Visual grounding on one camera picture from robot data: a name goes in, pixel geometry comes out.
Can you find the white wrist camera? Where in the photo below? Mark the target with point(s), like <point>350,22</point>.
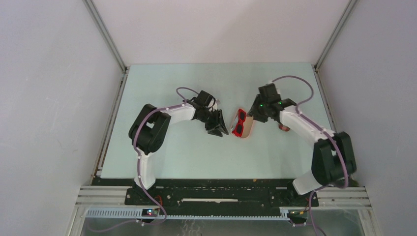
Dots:
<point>206,100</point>
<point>269,93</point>

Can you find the plaid brown glasses case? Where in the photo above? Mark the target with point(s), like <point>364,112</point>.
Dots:
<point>283,127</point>

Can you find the left aluminium frame post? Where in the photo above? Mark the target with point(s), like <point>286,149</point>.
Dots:
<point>102,28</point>

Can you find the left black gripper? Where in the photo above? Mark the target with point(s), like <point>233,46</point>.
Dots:
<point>218,118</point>

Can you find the right aluminium frame post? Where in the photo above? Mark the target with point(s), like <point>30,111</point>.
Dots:
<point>329,44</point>

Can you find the pink glasses case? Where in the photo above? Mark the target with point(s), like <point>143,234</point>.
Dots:
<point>248,125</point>

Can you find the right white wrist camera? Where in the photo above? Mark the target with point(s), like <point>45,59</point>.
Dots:
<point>269,93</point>

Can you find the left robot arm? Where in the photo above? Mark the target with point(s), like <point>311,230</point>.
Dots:
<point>149,129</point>

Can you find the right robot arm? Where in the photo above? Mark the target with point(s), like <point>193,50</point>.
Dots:
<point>333,157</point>

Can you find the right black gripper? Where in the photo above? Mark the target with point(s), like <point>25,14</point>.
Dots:
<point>254,110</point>

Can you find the red frame sunglasses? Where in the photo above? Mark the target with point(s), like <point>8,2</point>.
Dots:
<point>238,124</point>

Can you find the aluminium frame post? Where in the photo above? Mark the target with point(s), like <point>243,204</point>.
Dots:
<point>102,28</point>
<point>329,44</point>

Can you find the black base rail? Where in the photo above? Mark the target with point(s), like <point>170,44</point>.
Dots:
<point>213,197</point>

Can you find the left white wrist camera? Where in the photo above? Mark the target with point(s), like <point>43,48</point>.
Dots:
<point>206,100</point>

